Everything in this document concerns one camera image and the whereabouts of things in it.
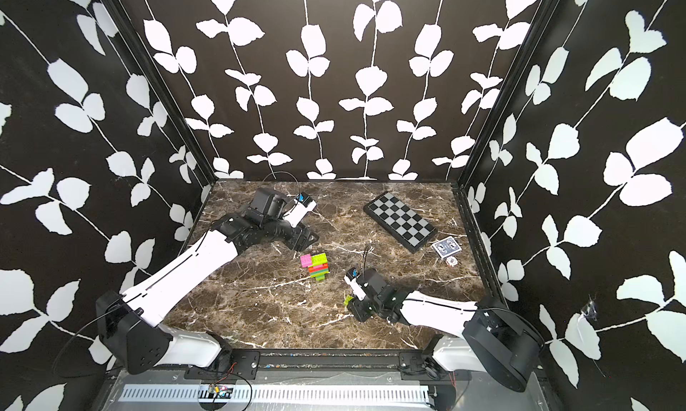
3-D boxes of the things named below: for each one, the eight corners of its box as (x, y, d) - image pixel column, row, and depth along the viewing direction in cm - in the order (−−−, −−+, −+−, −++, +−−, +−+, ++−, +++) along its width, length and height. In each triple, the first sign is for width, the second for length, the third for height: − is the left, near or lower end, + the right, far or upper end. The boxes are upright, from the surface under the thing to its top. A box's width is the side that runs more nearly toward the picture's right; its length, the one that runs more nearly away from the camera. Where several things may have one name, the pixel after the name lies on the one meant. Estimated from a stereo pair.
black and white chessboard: (413, 254, 100) (415, 249, 97) (364, 210, 113) (364, 205, 111) (436, 234, 106) (438, 229, 103) (386, 195, 119) (387, 189, 117)
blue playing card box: (442, 258, 99) (444, 256, 97) (433, 246, 102) (434, 243, 100) (459, 250, 101) (461, 247, 99) (450, 238, 104) (451, 235, 103)
